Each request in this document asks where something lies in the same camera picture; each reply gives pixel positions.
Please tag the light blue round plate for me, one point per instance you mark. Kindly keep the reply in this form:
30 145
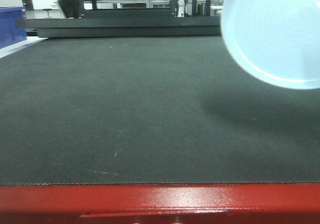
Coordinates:
275 41

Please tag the dark woven table mat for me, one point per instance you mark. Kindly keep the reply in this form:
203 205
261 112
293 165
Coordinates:
161 110

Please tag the black stacked boards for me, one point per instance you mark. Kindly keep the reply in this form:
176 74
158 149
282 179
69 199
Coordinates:
123 27

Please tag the red metal table edge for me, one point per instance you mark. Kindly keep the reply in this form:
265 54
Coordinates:
161 204

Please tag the black stool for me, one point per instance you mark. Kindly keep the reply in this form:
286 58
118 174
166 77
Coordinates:
48 10

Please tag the blue plastic crate far left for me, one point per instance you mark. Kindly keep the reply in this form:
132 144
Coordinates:
10 34

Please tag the black metal frame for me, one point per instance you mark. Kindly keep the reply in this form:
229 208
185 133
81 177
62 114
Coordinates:
142 8

